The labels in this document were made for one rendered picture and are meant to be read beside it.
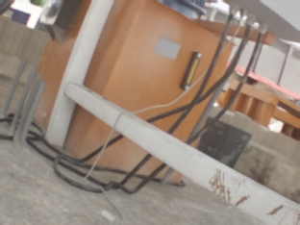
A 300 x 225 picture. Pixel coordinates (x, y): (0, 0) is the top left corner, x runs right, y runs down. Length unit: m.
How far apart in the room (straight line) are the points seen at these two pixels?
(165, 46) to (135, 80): 0.16
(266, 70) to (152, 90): 8.17
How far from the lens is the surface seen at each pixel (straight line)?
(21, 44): 3.17
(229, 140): 2.61
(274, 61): 9.74
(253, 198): 0.77
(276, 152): 2.81
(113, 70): 1.48
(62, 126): 1.60
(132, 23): 1.49
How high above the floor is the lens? 0.35
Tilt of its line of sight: 3 degrees down
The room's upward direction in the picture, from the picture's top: 22 degrees clockwise
